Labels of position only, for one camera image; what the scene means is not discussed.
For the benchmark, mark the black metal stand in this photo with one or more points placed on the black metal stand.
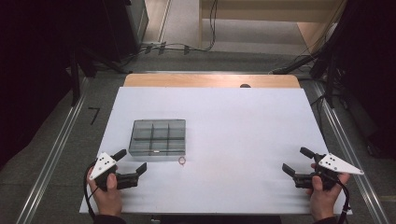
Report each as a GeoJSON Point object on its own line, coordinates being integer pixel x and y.
{"type": "Point", "coordinates": [74, 77]}
{"type": "Point", "coordinates": [330, 81]}

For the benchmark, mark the light wooden shelf unit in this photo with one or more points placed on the light wooden shelf unit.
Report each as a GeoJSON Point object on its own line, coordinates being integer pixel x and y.
{"type": "Point", "coordinates": [264, 9]}

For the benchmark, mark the person's right hand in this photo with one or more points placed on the person's right hand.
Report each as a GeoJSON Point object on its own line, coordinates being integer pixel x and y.
{"type": "Point", "coordinates": [325, 202]}

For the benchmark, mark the clear plastic compartment box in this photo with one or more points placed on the clear plastic compartment box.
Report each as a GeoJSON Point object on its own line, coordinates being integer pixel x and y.
{"type": "Point", "coordinates": [158, 137]}

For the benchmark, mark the white table board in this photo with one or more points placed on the white table board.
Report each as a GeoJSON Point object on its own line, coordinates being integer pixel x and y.
{"type": "Point", "coordinates": [233, 124]}

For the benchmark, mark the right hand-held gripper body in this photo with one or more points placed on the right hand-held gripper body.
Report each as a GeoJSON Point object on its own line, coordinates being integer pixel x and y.
{"type": "Point", "coordinates": [337, 165]}

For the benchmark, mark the wooden table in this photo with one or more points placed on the wooden table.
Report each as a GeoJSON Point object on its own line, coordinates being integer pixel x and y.
{"type": "Point", "coordinates": [202, 80]}

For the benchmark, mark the metal floor rail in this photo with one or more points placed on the metal floor rail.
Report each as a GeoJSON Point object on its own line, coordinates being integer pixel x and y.
{"type": "Point", "coordinates": [345, 140]}
{"type": "Point", "coordinates": [53, 158]}

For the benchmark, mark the person's left hand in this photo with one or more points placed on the person's left hand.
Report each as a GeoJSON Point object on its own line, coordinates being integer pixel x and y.
{"type": "Point", "coordinates": [107, 200]}

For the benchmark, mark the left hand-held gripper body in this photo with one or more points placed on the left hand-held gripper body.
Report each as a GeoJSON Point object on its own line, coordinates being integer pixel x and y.
{"type": "Point", "coordinates": [102, 166]}

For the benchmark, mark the black floor bar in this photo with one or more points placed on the black floor bar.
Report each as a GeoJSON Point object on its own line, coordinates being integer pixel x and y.
{"type": "Point", "coordinates": [295, 64]}

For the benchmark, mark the dark cabinet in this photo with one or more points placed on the dark cabinet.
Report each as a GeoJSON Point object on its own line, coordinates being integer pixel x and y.
{"type": "Point", "coordinates": [124, 28]}

